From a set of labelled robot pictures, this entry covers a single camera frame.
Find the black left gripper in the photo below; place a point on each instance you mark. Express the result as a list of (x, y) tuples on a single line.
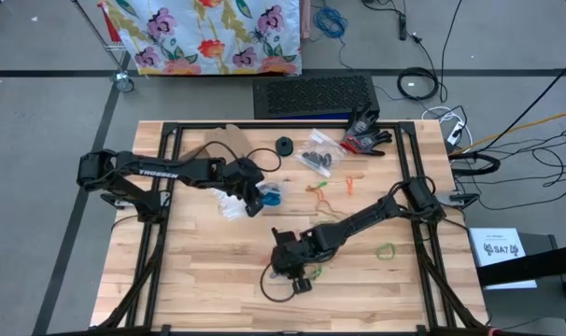
[(241, 179)]

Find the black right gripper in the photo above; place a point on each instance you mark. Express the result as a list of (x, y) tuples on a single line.
[(294, 254)]

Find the clear plastic zip bag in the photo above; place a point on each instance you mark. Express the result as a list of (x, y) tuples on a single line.
[(320, 142), (276, 189)]

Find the wide black rubber band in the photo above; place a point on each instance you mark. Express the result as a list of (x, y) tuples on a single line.
[(311, 158)]

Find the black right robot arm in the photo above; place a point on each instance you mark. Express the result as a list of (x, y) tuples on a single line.
[(367, 217)]

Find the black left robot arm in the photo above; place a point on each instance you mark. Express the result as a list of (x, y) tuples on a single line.
[(171, 170)]

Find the small orange rubber band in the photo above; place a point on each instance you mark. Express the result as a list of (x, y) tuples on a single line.
[(349, 186), (313, 189)]

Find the stack of clear zip bags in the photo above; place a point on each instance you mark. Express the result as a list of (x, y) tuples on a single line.
[(231, 207)]

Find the open cardboard box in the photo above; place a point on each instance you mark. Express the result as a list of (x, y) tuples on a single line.
[(236, 137)]

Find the dark round puck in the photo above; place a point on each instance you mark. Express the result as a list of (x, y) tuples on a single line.
[(284, 146)]

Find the black computer case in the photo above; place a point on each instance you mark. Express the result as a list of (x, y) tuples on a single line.
[(311, 95)]

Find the black red work glove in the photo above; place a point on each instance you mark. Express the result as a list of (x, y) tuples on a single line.
[(369, 142)]

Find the grey black work glove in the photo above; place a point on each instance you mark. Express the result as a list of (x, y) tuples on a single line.
[(363, 123)]

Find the white floral cloth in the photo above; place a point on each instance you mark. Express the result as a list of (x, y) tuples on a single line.
[(194, 37)]

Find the pink cloth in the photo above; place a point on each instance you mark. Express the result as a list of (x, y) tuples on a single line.
[(305, 18)]

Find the white power strip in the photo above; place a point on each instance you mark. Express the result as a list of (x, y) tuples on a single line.
[(456, 133)]

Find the white paper sign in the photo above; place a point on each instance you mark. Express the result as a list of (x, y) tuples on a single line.
[(498, 249)]

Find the black power strip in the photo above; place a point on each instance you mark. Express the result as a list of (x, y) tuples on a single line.
[(402, 25)]

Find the grey cart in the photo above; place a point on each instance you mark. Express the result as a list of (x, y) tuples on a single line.
[(540, 308)]

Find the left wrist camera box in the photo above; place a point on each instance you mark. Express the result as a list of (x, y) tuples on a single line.
[(255, 207)]

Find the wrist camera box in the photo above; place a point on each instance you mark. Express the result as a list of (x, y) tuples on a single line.
[(255, 207), (303, 285)]

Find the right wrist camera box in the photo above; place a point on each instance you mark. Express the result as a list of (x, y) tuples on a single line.
[(303, 285)]

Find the black table frame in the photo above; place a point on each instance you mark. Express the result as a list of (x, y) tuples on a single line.
[(287, 125)]

